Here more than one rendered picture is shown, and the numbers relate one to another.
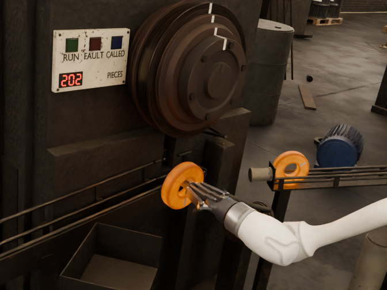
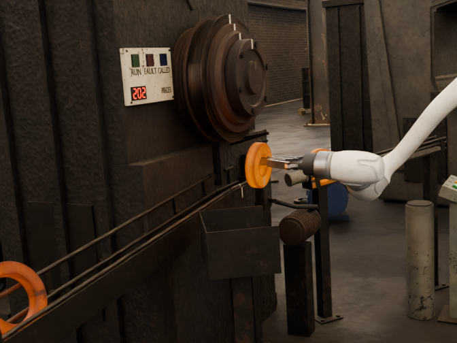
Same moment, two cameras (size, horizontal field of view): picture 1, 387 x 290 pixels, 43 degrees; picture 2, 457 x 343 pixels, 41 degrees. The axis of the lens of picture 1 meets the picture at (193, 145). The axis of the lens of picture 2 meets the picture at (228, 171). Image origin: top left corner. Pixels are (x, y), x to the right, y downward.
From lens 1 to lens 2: 0.91 m
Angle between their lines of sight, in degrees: 18
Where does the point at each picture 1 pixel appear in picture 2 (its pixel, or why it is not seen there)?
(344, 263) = (383, 273)
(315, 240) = (389, 165)
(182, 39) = (219, 44)
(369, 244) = (412, 209)
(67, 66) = (134, 80)
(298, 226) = not seen: hidden behind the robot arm
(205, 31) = (234, 36)
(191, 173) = (264, 150)
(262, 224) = (349, 154)
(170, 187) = (254, 162)
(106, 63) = (159, 78)
